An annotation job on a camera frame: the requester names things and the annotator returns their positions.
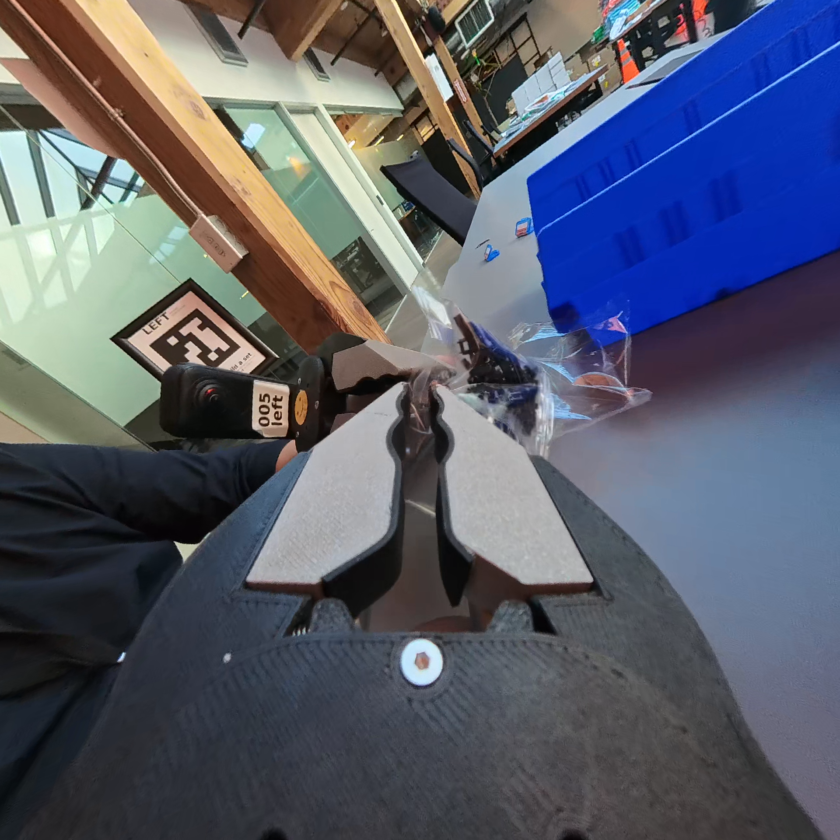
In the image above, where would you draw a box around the white wall air vent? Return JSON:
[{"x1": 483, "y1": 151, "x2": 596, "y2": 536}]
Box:
[{"x1": 454, "y1": 0, "x2": 496, "y2": 48}]

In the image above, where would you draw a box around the clear plastic lego bag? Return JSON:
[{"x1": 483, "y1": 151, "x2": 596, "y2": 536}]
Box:
[{"x1": 508, "y1": 297, "x2": 653, "y2": 422}]

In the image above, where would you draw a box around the blue plastic bin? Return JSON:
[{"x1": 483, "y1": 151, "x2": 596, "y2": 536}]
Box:
[{"x1": 526, "y1": 0, "x2": 840, "y2": 347}]

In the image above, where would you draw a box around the framed marker sign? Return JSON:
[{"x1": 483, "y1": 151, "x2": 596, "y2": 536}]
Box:
[{"x1": 111, "y1": 278, "x2": 281, "y2": 379}]

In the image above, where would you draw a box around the grey electrical box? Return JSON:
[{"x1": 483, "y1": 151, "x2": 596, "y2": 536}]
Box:
[{"x1": 188, "y1": 214, "x2": 250, "y2": 274}]

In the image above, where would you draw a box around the black metal workbench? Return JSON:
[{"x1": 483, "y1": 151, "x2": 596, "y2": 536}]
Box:
[{"x1": 610, "y1": 0, "x2": 777, "y2": 74}]

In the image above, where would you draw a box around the slim wooden support post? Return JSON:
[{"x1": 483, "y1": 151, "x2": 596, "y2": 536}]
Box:
[{"x1": 373, "y1": 0, "x2": 484, "y2": 199}]

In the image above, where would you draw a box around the bag of black lego pieces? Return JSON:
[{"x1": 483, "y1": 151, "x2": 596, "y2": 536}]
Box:
[{"x1": 409, "y1": 284, "x2": 550, "y2": 455}]

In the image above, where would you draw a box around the person's left forearm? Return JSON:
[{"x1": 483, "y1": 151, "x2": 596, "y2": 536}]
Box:
[{"x1": 0, "y1": 438, "x2": 300, "y2": 547}]

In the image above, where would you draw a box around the stack of white boxes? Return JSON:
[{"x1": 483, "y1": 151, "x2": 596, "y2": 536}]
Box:
[{"x1": 511, "y1": 52, "x2": 570, "y2": 114}]

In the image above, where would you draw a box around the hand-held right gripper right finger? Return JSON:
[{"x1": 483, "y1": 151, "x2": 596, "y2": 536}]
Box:
[{"x1": 430, "y1": 386, "x2": 596, "y2": 626}]

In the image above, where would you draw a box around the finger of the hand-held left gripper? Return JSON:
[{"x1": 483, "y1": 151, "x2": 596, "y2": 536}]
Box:
[{"x1": 332, "y1": 338, "x2": 457, "y2": 396}]

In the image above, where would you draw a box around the long wooden work table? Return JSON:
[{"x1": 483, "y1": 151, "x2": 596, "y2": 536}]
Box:
[{"x1": 493, "y1": 65, "x2": 609, "y2": 160}]

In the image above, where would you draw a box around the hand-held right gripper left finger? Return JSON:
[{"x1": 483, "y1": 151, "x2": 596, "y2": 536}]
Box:
[{"x1": 245, "y1": 382, "x2": 409, "y2": 616}]

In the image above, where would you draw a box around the black mesh office chair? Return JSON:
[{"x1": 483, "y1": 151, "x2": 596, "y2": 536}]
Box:
[{"x1": 380, "y1": 160, "x2": 479, "y2": 246}]

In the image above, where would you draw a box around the person's dark clothed body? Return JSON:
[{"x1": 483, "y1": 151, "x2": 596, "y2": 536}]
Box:
[{"x1": 0, "y1": 525, "x2": 186, "y2": 836}]

